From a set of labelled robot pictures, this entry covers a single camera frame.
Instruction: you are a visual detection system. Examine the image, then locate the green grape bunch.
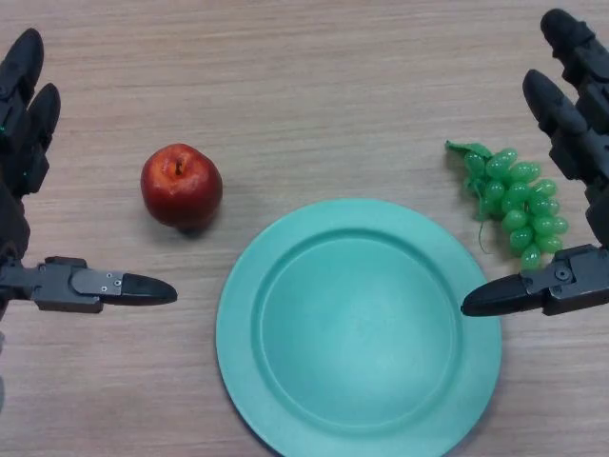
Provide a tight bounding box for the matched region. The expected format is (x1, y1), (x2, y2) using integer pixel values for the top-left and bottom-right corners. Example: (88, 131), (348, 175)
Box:
(444, 139), (570, 272)

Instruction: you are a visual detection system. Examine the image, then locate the red apple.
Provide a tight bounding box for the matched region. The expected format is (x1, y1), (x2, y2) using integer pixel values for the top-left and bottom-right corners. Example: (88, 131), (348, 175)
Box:
(140, 143), (224, 234)

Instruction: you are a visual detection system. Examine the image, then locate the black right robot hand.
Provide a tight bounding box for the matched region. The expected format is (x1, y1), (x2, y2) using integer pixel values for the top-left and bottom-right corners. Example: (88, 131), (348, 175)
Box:
(461, 9), (609, 319)

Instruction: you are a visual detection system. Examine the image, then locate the green round plate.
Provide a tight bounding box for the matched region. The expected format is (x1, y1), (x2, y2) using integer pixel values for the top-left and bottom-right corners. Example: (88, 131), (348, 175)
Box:
(215, 198), (503, 457)

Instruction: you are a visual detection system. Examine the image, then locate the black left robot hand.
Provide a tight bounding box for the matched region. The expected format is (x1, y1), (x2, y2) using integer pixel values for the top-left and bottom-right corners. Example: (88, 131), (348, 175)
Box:
(0, 27), (179, 325)

